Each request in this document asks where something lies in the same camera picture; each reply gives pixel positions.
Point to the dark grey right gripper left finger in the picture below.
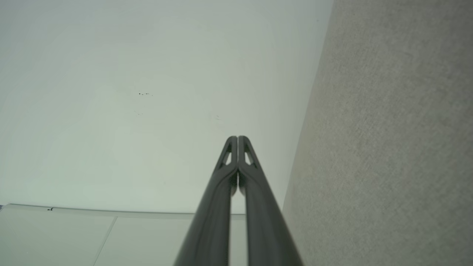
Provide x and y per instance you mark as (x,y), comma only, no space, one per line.
(212,221)

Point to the grey fabric sofa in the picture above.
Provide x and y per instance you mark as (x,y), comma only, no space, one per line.
(388,147)

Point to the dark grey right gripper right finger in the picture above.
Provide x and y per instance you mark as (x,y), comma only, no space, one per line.
(264,221)

